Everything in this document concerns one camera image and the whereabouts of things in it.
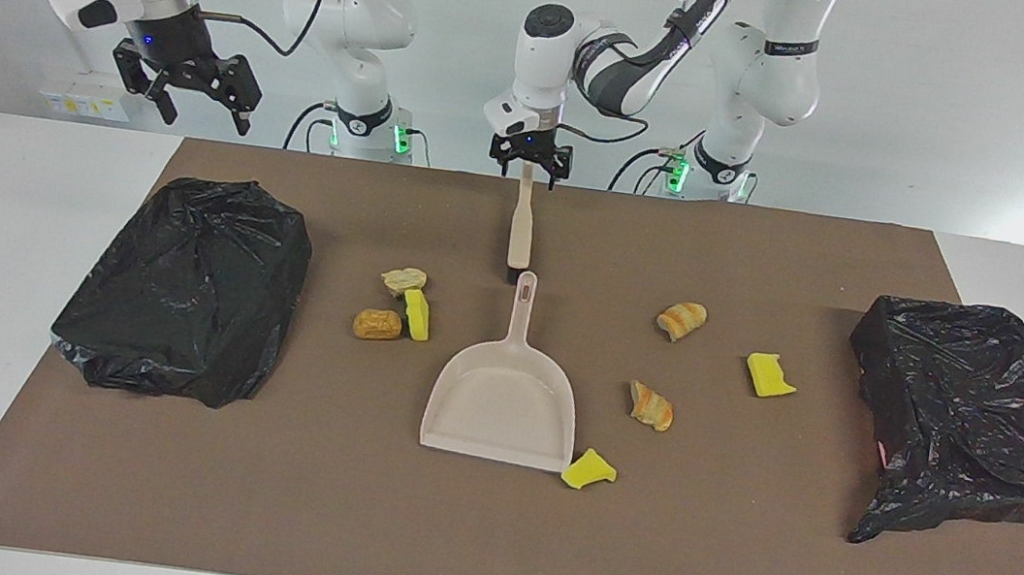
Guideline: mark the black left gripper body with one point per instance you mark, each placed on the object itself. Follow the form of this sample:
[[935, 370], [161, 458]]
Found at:
[[539, 147]]

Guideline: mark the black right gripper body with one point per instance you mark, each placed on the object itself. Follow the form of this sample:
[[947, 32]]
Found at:
[[176, 41]]

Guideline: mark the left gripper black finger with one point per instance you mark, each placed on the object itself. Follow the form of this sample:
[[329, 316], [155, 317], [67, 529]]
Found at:
[[501, 167], [556, 176]]

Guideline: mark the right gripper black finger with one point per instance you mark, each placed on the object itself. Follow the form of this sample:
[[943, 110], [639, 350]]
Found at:
[[143, 71], [239, 83]]

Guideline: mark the beige hand brush black bristles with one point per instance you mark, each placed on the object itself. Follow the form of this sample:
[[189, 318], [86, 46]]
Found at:
[[522, 230]]

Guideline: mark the pale bread piece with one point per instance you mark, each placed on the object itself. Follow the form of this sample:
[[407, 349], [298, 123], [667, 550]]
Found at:
[[403, 281]]

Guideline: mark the yellow sponge with green layer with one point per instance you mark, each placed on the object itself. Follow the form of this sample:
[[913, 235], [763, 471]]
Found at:
[[416, 317]]

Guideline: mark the striped croissant piece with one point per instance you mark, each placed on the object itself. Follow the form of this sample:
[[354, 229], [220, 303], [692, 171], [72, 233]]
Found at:
[[652, 407], [682, 320]]

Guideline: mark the brown bread bun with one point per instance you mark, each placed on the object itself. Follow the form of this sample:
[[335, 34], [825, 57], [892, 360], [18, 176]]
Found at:
[[377, 325]]

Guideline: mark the beige plastic dustpan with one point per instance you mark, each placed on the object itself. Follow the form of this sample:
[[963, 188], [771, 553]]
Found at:
[[503, 404]]

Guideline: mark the yellow sponge piece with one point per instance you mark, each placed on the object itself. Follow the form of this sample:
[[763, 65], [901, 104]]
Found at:
[[589, 471], [768, 376]]

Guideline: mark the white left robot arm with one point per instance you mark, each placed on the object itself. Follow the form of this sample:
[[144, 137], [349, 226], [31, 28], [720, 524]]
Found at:
[[772, 75]]

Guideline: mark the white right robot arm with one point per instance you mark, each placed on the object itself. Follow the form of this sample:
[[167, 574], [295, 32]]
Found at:
[[360, 15]]

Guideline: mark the black bag covered bin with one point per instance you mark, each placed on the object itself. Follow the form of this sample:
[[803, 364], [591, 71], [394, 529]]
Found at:
[[178, 305]]

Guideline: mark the black bag over pink bin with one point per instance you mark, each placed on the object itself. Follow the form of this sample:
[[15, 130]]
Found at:
[[966, 412]]

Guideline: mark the large brown table mat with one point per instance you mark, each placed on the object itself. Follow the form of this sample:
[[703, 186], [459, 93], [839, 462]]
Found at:
[[443, 533]]

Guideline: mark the white wall outlet box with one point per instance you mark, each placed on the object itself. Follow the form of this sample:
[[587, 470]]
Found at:
[[81, 100]]

